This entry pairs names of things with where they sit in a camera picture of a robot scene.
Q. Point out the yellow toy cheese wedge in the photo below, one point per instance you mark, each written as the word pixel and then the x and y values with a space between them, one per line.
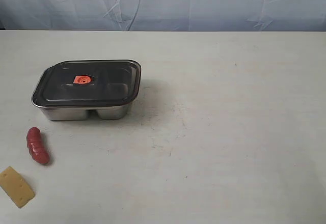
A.
pixel 16 187

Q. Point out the steel two-compartment lunch box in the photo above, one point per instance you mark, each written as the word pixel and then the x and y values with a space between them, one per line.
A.
pixel 76 113

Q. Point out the red toy sausage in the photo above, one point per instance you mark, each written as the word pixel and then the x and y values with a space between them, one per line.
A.
pixel 36 147

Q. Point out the wrinkled blue-grey backdrop cloth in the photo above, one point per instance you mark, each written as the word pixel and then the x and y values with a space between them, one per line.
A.
pixel 164 15

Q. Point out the dark transparent lunch box lid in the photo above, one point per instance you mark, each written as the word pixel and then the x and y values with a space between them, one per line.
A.
pixel 86 84

